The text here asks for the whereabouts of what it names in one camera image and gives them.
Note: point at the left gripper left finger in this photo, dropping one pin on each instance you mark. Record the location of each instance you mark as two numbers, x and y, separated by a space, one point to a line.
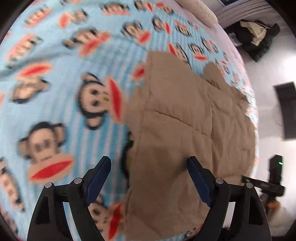
49 220

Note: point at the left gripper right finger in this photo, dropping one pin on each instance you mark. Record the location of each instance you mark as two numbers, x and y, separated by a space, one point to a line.
235 211

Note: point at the tan quilted jacket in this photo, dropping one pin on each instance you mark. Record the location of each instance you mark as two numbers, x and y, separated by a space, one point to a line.
174 115

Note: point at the right hand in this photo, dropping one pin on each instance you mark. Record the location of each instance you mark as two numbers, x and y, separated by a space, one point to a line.
273 205

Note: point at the black device with green light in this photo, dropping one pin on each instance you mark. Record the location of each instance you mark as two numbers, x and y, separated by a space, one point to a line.
275 169

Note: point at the blue striped monkey blanket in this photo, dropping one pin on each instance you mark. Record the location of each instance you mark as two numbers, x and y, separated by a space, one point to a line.
44 135

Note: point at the lavender bedspread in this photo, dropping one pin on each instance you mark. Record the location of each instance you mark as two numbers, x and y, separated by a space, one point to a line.
223 41

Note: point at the right lavender curtain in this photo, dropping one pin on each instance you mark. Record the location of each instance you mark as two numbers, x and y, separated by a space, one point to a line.
243 10

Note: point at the cream knitted pillow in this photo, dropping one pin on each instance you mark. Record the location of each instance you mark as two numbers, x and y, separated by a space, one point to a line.
200 11

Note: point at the dark wall panel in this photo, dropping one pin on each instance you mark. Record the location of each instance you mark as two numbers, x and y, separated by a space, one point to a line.
286 95

